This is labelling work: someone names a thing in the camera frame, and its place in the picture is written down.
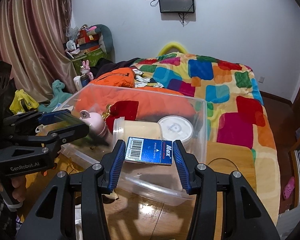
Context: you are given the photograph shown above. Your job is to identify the cream frosted plastic jar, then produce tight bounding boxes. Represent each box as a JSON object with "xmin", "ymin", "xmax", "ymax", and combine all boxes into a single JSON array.
[{"xmin": 113, "ymin": 117, "xmax": 162, "ymax": 146}]

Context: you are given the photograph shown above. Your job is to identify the pink striped curtain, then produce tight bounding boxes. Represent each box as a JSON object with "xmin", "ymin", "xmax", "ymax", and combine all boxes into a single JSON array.
[{"xmin": 0, "ymin": 0, "xmax": 76, "ymax": 102}]

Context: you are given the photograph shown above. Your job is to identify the round white powder puff case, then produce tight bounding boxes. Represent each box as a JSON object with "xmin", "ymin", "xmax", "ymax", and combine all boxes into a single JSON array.
[{"xmin": 158, "ymin": 115, "xmax": 194, "ymax": 146}]

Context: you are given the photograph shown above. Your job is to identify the pink bunny figurine bottle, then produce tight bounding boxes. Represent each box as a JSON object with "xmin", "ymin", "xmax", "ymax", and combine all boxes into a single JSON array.
[{"xmin": 73, "ymin": 60, "xmax": 94, "ymax": 91}]

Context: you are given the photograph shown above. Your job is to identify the person's left hand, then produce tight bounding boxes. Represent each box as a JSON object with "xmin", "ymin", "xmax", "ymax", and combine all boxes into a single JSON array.
[{"xmin": 0, "ymin": 176, "xmax": 27, "ymax": 205}]

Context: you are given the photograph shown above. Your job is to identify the teal dinosaur plush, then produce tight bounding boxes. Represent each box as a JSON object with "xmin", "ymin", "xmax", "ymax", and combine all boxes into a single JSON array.
[{"xmin": 38, "ymin": 80, "xmax": 72, "ymax": 113}]

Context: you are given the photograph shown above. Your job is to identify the blue Max staples box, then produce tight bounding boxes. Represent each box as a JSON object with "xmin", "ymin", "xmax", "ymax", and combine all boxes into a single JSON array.
[{"xmin": 125, "ymin": 137, "xmax": 173, "ymax": 166}]

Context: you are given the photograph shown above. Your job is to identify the colourful patchwork blanket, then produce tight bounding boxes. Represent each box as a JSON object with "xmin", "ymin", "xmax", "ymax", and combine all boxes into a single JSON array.
[{"xmin": 132, "ymin": 52, "xmax": 281, "ymax": 222}]

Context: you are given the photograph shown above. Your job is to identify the pile of toys and boxes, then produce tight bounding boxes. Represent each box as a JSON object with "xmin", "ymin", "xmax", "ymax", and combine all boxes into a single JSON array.
[{"xmin": 64, "ymin": 24, "xmax": 114, "ymax": 59}]

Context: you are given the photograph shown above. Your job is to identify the yellow cloth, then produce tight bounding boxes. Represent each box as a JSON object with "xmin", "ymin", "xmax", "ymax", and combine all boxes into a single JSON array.
[{"xmin": 10, "ymin": 89, "xmax": 39, "ymax": 114}]

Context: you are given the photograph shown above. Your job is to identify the red velvet pouch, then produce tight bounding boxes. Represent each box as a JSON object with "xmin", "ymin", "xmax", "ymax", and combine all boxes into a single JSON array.
[{"xmin": 105, "ymin": 100, "xmax": 139, "ymax": 133}]

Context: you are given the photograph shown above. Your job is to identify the clear plastic storage bin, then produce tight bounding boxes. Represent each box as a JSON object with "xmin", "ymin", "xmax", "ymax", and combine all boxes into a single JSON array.
[{"xmin": 61, "ymin": 85, "xmax": 207, "ymax": 206}]

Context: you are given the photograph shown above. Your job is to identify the yellow foam ring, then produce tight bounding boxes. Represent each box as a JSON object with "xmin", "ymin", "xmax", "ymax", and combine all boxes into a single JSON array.
[{"xmin": 156, "ymin": 41, "xmax": 189, "ymax": 57}]

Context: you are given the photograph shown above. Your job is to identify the orange quilted jacket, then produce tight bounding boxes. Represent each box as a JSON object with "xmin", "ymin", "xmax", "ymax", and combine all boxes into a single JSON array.
[{"xmin": 75, "ymin": 67, "xmax": 196, "ymax": 119}]

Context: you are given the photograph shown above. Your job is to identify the small black wall monitor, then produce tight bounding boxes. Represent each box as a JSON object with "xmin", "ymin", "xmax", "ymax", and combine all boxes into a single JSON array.
[{"xmin": 159, "ymin": 0, "xmax": 195, "ymax": 13}]

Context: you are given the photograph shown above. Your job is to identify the pink round bottle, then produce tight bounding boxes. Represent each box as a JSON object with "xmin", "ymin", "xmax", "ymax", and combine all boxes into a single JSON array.
[{"xmin": 80, "ymin": 110, "xmax": 107, "ymax": 139}]

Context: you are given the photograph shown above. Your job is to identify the pink croc shoe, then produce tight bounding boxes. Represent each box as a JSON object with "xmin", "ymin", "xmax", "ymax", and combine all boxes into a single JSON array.
[{"xmin": 283, "ymin": 177, "xmax": 295, "ymax": 200}]

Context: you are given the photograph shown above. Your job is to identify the wall power socket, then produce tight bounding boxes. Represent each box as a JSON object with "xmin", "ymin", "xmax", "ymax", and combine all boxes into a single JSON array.
[{"xmin": 258, "ymin": 76, "xmax": 264, "ymax": 83}]

